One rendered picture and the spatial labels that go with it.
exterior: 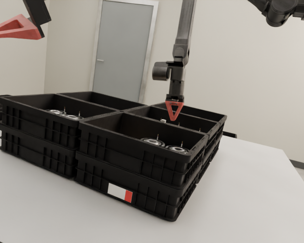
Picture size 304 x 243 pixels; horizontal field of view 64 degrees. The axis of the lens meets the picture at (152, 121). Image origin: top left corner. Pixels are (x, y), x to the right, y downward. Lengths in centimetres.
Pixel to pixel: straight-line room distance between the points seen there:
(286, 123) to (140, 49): 258
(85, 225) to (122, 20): 401
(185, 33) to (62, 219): 77
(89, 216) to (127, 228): 12
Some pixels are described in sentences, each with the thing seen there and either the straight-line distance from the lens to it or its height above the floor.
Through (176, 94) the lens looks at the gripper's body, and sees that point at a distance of 93.
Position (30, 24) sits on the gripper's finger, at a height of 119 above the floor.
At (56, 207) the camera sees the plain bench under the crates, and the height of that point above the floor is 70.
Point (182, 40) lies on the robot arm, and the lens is 99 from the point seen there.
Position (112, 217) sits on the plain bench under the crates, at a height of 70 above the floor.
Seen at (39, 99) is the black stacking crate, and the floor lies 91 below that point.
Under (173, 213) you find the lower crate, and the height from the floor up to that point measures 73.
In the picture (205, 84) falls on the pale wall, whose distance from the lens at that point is 405.
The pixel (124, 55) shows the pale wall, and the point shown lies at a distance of 440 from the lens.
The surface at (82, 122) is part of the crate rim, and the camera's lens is 85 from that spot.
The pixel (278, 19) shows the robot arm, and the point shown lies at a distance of 108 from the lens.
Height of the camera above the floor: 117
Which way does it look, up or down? 14 degrees down
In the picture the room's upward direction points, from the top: 10 degrees clockwise
